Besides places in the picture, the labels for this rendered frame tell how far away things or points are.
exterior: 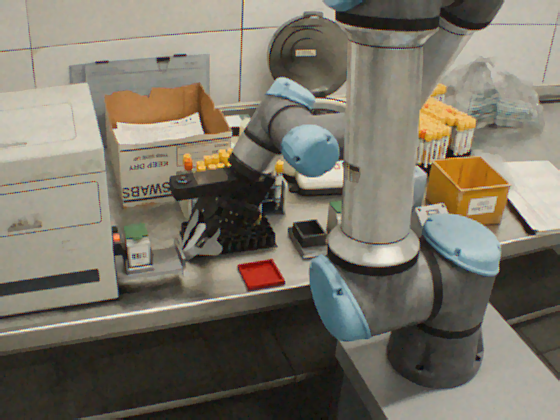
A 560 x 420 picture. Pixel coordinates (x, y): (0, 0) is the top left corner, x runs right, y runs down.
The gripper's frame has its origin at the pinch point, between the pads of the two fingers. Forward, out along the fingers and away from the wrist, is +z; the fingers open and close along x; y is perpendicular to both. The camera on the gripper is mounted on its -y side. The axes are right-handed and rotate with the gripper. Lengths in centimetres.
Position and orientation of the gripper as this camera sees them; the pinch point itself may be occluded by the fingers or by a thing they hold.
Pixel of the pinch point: (183, 253)
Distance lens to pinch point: 118.3
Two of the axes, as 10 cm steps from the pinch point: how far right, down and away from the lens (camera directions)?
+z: -5.2, 8.0, 3.0
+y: 7.8, 3.0, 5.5
